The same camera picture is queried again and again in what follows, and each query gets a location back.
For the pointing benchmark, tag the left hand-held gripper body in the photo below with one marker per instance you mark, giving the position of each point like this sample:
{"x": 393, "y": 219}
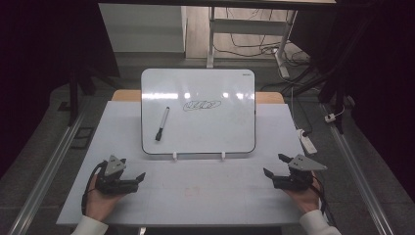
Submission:
{"x": 114, "y": 166}

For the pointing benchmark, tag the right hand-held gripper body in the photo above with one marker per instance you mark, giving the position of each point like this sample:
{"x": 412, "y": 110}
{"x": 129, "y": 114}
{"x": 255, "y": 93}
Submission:
{"x": 305, "y": 164}

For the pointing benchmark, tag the person's right hand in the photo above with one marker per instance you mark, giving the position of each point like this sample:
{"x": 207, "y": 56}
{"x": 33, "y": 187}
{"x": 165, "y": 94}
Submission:
{"x": 306, "y": 199}

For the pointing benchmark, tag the person's left hand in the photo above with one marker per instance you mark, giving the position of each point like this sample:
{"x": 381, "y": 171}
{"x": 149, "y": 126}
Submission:
{"x": 99, "y": 204}

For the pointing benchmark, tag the white power strip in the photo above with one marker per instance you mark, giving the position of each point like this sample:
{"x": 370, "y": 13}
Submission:
{"x": 307, "y": 142}

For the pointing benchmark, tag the white whiteboard support clip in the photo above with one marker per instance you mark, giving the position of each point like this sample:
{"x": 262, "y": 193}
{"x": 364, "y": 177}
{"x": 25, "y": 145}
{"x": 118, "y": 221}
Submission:
{"x": 175, "y": 156}
{"x": 223, "y": 155}

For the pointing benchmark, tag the small white adapter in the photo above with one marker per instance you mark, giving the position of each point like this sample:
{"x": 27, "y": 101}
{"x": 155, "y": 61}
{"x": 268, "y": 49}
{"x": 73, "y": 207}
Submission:
{"x": 330, "y": 117}

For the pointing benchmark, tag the black and white marker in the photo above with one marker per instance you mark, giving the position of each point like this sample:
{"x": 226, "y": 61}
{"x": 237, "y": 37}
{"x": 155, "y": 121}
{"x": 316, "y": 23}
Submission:
{"x": 162, "y": 123}

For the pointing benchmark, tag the white whiteboard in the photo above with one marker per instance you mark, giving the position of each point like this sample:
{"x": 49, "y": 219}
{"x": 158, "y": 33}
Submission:
{"x": 208, "y": 130}

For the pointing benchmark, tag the white cabinet panel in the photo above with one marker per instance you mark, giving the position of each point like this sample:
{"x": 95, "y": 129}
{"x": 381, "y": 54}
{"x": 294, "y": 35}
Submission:
{"x": 142, "y": 29}

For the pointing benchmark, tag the aluminium floor rail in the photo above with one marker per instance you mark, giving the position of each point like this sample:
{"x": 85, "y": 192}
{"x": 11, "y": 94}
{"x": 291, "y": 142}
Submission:
{"x": 359, "y": 182}
{"x": 42, "y": 182}

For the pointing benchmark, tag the white desk frame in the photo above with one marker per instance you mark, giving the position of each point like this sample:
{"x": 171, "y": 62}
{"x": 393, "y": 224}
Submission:
{"x": 248, "y": 26}

